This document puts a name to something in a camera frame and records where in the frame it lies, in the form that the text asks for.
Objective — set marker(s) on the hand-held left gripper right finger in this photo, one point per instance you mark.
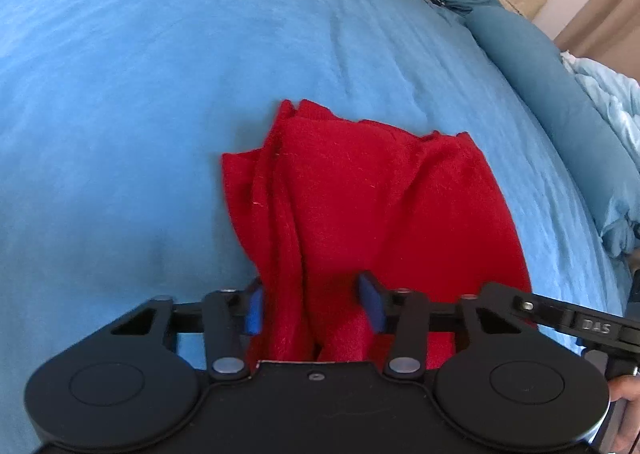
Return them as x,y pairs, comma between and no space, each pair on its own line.
372,309

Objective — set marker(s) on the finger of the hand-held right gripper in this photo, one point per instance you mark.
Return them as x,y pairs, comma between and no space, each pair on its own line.
585,324

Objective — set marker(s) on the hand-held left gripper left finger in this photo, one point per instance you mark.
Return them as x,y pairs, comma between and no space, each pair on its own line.
255,314

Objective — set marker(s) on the red knit sweater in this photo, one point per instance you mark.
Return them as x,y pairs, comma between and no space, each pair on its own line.
380,214

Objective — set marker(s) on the person's right hand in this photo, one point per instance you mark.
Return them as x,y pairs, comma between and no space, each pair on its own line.
631,414

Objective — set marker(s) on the blue bed sheet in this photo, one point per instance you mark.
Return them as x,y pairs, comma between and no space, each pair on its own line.
150,109

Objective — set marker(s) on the light blue blanket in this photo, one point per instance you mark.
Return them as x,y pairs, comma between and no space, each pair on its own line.
610,94

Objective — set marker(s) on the beige curtain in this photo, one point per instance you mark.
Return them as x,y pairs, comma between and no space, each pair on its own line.
600,14

